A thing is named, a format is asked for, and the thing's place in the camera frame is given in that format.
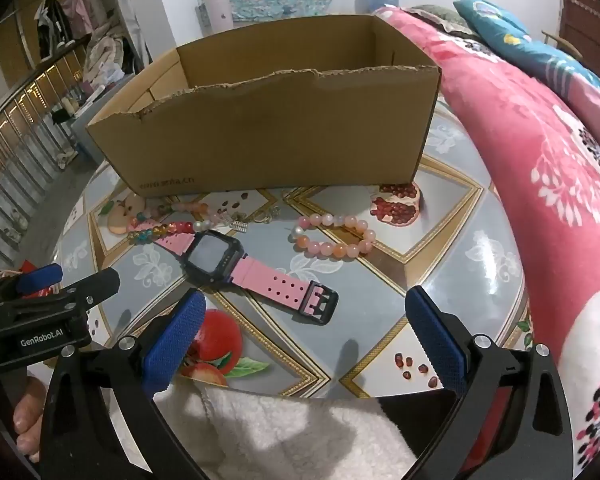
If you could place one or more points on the teal floral pillow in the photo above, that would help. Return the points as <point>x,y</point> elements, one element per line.
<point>500,22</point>

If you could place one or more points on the small silver comb clip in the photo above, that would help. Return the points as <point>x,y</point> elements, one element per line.
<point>240,225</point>

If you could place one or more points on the wooden chair backrest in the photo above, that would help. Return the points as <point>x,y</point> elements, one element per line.
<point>560,40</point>

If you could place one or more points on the pile of laundry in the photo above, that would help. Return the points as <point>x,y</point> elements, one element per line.
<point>110,52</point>

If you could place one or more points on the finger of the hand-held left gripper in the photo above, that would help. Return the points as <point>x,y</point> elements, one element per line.
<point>97,282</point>
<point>40,276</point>

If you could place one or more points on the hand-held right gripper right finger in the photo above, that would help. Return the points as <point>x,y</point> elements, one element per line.
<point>435,342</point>

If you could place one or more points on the gold butterfly pendant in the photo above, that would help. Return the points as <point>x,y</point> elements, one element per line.
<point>263,217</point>

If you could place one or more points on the metal stair railing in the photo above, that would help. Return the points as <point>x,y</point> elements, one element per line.
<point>20,125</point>

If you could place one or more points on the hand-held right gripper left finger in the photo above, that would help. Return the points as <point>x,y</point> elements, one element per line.
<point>175,345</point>

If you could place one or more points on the pink floral blanket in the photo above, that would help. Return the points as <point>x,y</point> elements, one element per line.
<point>505,110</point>

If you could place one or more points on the pink hanging garment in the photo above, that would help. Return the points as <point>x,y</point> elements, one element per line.
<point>80,7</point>

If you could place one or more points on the black and white hanging garment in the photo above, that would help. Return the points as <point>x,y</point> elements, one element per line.
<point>50,20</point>

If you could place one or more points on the person's left hand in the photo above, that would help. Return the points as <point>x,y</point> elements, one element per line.
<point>27,410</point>

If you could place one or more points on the grey frilled pillow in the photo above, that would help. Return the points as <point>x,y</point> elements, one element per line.
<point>440,16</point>

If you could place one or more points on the brown cardboard box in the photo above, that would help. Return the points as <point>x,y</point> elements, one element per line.
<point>260,140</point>

